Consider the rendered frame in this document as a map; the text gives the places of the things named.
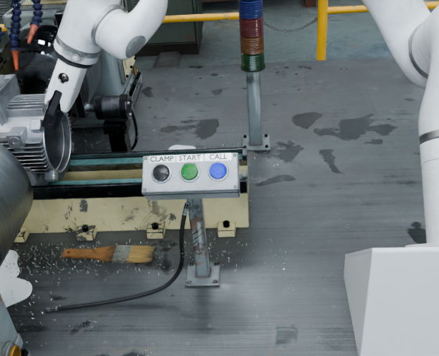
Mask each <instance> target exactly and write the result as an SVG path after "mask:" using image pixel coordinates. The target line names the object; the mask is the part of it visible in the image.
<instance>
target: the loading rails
mask: <svg viewBox="0 0 439 356"><path fill-rule="evenodd" d="M205 153H238V154H239V164H240V197H239V198H203V199H202V201H203V208H204V220H205V228H218V229H217V233H218V237H235V233H236V228H237V227H249V226H250V225H249V203H248V201H249V180H248V165H247V147H234V148H197V149H178V150H142V151H123V152H104V153H71V154H70V159H71V162H70V165H69V168H68V171H67V173H66V175H64V177H63V178H62V179H58V182H48V184H47V185H42V186H32V188H33V204H32V208H31V210H30V213H29V214H28V216H27V218H26V220H25V222H24V223H23V226H22V228H21V230H20V232H19V233H18V235H17V237H16V239H15V241H14V242H25V241H26V239H27V238H28V235H29V234H30V233H51V232H76V238H77V241H93V240H94V239H95V236H96V233H97V232H102V231H128V230H146V238H147V239H164V237H165V230H179V229H180V224H181V219H182V212H183V209H184V206H185V203H186V202H187V199H175V200H153V201H148V200H147V199H146V197H145V196H142V193H141V189H142V169H143V156H149V155H186V154H205ZM14 242H13V243H14Z"/></svg>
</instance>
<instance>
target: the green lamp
mask: <svg viewBox="0 0 439 356"><path fill-rule="evenodd" d="M241 64H242V65H241V67H242V68H243V69H244V70H247V71H256V70H260V69H263V68H264V51H263V52H262V53H260V54H253V55H249V54H243V53H242V52H241Z"/></svg>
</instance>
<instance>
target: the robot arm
mask: <svg viewBox="0 0 439 356"><path fill-rule="evenodd" d="M361 1H362V2H363V4H364V5H365V7H366V8H367V9H368V11H369V12H370V14H371V16H372V17H373V19H374V21H375V22H376V24H377V26H378V28H379V30H380V32H381V34H382V36H383V39H384V41H385V43H386V45H387V47H388V49H389V50H390V52H391V54H392V56H393V58H394V60H395V61H396V63H397V65H398V66H399V68H400V69H401V71H402V73H403V74H404V75H405V76H406V77H407V78H408V79H409V80H410V81H411V82H412V83H413V84H415V85H417V86H418V87H420V88H424V89H425V93H424V95H423V99H422V103H421V108H420V112H419V116H418V137H419V148H420V159H421V175H422V185H423V204H424V215H425V225H426V244H410V245H406V246H405V247H439V5H438V6H437V7H436V8H435V9H434V10H433V11H432V12H430V11H429V10H428V8H427V6H426V5H425V3H424V1H423V0H361ZM167 7H168V0H140V1H139V2H138V4H137V5H136V6H135V8H134V9H133V10H132V11H131V12H129V13H125V12H124V11H123V10H122V9H121V8H120V0H68V1H67V4H66V8H65V10H64V14H63V17H62V21H61V23H60V26H59V29H58V32H57V36H56V38H55V40H54V53H55V54H56V56H57V57H58V60H57V63H56V66H55V68H54V72H53V74H52V77H51V80H50V82H49V86H48V89H47V93H46V95H45V104H48V103H49V105H48V108H47V110H46V112H45V116H44V119H43V121H42V126H43V127H45V128H47V129H50V130H52V131H57V129H58V128H59V125H60V122H61V120H62V117H63V114H64V113H62V112H65V113H66V112H68V111H69V110H70V109H71V107H72V105H73V103H74V102H75V100H76V98H77V97H78V94H79V92H80V89H81V85H82V82H83V79H84V76H85V74H86V70H87V69H89V68H91V67H92V66H93V65H94V64H95V63H96V62H97V61H98V58H99V56H100V53H101V50H102V49H104V50H105V51H106V52H107V53H109V54H110V55H112V56H113V57H115V58H116V59H119V60H127V59H130V58H132V57H133V56H134V55H135V54H136V53H137V52H139V50H140V49H141V48H142V47H143V46H144V45H145V44H146V43H147V42H148V41H149V40H150V38H151V37H152V36H153V35H154V33H155V32H156V31H157V29H158V28H159V27H160V25H161V23H162V22H163V20H164V17H165V14H166V11H167Z"/></svg>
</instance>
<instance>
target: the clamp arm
mask: <svg viewBox="0 0 439 356"><path fill-rule="evenodd" d="M64 10H65V9H58V10H57V11H56V12H55V13H54V17H55V19H54V25H57V29H59V26H60V23H61V21H62V17H63V14H64ZM75 103H76V109H77V112H78V117H79V118H87V116H88V114H89V112H87V110H89V104H90V103H89V104H88V103H87V100H86V94H85V90H84V87H83V83H82V85H81V89H80V92H79V94H78V97H77V98H76V100H75ZM86 106H87V108H86Z"/></svg>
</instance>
